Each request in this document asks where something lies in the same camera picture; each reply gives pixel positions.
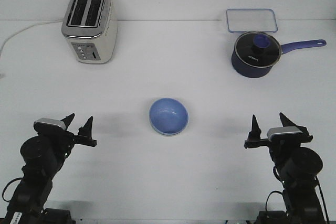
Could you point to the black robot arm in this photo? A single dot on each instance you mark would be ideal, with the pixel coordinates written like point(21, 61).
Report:
point(296, 167)
point(44, 156)

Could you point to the blue bowl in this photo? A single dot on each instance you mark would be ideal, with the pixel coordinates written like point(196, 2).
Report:
point(168, 111)

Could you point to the blue saucepan with handle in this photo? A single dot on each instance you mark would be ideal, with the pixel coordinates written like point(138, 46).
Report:
point(254, 72)

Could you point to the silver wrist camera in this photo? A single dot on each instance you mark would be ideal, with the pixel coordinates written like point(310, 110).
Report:
point(45, 123)
point(277, 132)

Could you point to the clear container blue-rimmed lid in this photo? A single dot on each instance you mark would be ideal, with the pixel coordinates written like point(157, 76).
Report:
point(251, 19)

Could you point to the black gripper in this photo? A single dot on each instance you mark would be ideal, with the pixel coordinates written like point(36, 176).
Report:
point(63, 141)
point(279, 149)

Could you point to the green bowl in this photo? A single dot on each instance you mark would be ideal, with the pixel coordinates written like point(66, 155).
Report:
point(169, 129)

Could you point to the glass pot lid blue knob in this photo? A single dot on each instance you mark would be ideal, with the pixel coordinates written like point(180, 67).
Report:
point(257, 49)

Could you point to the silver two-slot toaster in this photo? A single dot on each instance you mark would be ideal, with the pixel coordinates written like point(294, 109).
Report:
point(90, 27)

